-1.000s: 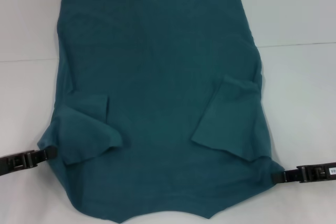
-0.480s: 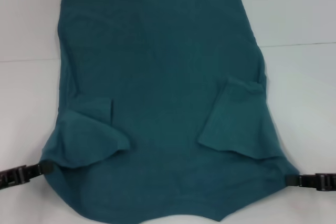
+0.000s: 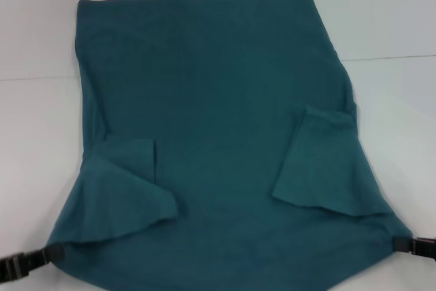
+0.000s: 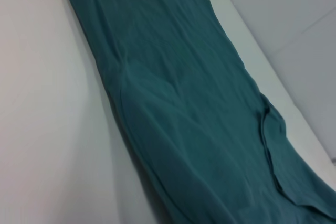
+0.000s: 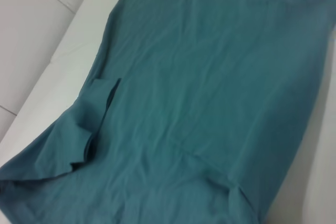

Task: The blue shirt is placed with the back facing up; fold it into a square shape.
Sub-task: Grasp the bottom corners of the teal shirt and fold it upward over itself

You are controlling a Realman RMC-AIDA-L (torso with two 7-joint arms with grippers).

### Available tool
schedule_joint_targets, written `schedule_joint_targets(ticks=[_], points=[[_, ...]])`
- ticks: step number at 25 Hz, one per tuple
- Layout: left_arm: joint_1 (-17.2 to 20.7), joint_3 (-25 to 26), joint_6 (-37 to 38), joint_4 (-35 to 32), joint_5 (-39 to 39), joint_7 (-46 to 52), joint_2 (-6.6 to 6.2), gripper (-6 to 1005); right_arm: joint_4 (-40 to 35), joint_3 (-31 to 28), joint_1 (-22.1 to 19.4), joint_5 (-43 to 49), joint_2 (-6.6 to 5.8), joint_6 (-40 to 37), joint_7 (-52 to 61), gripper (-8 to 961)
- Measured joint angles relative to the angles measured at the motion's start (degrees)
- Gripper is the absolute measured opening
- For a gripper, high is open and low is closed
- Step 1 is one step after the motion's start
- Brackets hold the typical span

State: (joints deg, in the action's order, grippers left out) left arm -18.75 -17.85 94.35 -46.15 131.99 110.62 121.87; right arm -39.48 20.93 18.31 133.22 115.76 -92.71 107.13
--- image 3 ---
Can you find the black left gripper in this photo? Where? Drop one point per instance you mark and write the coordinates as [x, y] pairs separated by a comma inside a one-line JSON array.
[[10, 262]]

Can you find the blue shirt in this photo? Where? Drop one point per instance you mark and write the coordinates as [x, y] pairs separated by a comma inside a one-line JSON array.
[[211, 134]]

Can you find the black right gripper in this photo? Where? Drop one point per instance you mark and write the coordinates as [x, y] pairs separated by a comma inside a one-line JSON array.
[[425, 246]]

